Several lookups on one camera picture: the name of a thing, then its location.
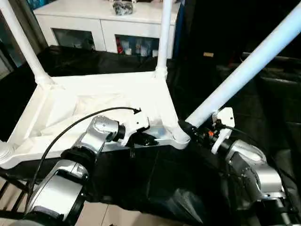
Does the white plastic table top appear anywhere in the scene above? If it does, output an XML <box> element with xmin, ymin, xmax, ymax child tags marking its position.
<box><xmin>0</xmin><ymin>69</ymin><xmax>191</xmax><ymax>169</ymax></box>

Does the black plastic mat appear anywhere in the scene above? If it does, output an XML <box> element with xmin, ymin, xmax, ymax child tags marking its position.
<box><xmin>0</xmin><ymin>44</ymin><xmax>301</xmax><ymax>226</ymax></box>

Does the blue upright panel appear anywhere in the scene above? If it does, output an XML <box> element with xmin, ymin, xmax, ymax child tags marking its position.
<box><xmin>175</xmin><ymin>0</ymin><xmax>186</xmax><ymax>59</ymax></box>

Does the black case with yellow label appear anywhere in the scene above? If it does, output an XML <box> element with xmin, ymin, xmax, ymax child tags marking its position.
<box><xmin>185</xmin><ymin>0</ymin><xmax>243</xmax><ymax>65</ymax></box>

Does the black long bar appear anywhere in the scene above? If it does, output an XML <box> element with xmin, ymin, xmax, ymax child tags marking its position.
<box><xmin>242</xmin><ymin>52</ymin><xmax>301</xmax><ymax>64</ymax></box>

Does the white cabinet with glass doors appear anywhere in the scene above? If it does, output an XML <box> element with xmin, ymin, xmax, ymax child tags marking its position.
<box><xmin>32</xmin><ymin>0</ymin><xmax>182</xmax><ymax>59</ymax></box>

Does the dark crumpled bag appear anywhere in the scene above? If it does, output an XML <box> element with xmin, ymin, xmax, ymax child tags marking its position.
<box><xmin>112</xmin><ymin>1</ymin><xmax>135</xmax><ymax>16</ymax></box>

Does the black metal stand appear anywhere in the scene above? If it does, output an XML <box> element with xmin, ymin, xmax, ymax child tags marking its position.
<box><xmin>0</xmin><ymin>169</ymin><xmax>31</xmax><ymax>219</ymax></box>

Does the grey curtain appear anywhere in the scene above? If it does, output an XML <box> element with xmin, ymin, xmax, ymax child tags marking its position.
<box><xmin>0</xmin><ymin>0</ymin><xmax>49</xmax><ymax>71</ymax></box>

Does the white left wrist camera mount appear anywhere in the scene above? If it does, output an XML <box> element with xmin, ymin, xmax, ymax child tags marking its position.
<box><xmin>121</xmin><ymin>110</ymin><xmax>151</xmax><ymax>146</ymax></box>

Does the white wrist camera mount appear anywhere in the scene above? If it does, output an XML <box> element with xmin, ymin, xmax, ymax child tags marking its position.
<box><xmin>210</xmin><ymin>107</ymin><xmax>236</xmax><ymax>155</ymax></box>
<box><xmin>121</xmin><ymin>110</ymin><xmax>151</xmax><ymax>146</ymax></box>

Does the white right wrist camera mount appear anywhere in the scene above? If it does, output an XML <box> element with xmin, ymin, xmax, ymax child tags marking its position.
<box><xmin>210</xmin><ymin>107</ymin><xmax>236</xmax><ymax>155</ymax></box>

